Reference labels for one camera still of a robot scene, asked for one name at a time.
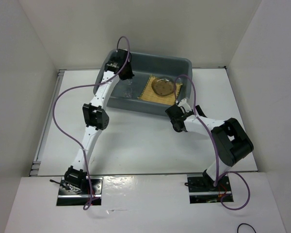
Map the clear glass cup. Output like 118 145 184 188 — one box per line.
123 79 133 99

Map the woven bamboo mat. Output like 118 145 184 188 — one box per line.
138 75 182 105

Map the clear smoked plate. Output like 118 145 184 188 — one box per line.
151 77 174 97

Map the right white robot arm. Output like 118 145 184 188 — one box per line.
165 99 254 191

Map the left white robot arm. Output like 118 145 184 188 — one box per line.
64 49 134 194

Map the grey plastic bin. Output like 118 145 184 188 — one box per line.
90 52 193 116

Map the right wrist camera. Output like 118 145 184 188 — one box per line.
176 98 194 115

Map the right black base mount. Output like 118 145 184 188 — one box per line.
184 174 234 204

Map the black cable loop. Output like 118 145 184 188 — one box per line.
237 223 257 233

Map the aluminium table edge rail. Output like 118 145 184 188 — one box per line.
29 69 66 177

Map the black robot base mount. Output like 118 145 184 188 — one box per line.
49 177 103 206

